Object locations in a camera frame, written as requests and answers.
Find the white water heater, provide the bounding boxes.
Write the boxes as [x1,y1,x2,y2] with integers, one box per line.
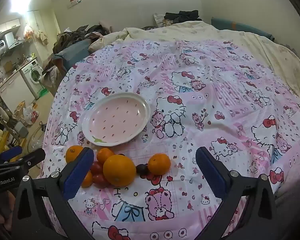
[0,32,15,59]

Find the person's left forearm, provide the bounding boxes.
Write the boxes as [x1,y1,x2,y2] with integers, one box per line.
[0,192,15,233]

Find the white plastic bag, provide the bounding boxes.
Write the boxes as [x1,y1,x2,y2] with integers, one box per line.
[22,104,39,125]

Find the white wall cabinets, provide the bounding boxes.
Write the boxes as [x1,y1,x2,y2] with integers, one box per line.
[0,19,22,38]

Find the white washing machine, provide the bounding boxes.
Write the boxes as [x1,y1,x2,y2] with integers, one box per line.
[20,59,46,100]

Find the dark purple cherry tomato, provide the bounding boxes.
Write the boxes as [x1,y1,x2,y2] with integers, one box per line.
[136,164,149,176]

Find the large orange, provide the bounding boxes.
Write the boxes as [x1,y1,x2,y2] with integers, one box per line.
[103,154,137,187]

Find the medium orange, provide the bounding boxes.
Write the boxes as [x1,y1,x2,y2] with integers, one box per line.
[97,148,115,164]
[148,153,171,176]
[65,145,85,164]

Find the pile of dark clothes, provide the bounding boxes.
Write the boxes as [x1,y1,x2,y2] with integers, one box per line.
[163,10,203,25]

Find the teal pillow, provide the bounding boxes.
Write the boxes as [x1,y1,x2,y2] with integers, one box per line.
[211,17,275,42]

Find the pink cartoon printed blanket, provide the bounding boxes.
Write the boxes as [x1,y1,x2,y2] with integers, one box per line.
[41,39,300,240]

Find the heap of mixed clothes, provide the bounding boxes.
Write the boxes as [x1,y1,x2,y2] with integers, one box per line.
[52,24,113,55]

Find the red cherry tomato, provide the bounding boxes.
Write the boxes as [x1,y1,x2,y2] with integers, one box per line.
[90,161,103,175]
[92,173,109,184]

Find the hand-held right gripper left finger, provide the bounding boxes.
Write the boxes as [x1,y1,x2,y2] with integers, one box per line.
[5,147,94,240]

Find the pink strawberry pattern plate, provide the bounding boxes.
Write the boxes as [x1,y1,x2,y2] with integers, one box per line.
[82,92,151,147]

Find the small orange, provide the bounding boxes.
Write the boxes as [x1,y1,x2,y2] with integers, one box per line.
[80,170,94,188]

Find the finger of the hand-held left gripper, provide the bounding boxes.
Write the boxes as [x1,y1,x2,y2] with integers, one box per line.
[0,148,46,178]
[0,146,23,167]

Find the blue cushion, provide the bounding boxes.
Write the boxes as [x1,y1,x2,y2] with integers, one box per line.
[52,40,95,73]

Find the hanging plastic bag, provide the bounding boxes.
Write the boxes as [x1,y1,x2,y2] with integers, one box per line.
[24,24,37,40]

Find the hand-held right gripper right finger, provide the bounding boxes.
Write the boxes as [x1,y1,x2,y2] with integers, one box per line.
[195,147,277,240]

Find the patterned pillow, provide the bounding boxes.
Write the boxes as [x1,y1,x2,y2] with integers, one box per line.
[154,12,171,28]

